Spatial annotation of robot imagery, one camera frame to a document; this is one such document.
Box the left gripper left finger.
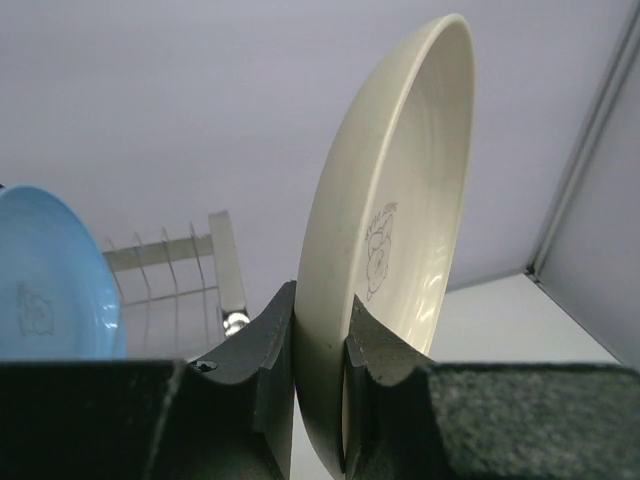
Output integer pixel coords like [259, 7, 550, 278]
[1, 282, 296, 479]

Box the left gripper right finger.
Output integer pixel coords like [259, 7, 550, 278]
[344, 301, 639, 479]

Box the cream plate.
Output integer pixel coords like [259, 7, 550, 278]
[294, 14, 475, 479]

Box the light blue round plate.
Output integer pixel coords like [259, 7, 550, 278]
[1, 185, 127, 361]

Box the steel two-tier dish rack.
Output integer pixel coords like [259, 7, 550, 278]
[102, 210, 251, 361]

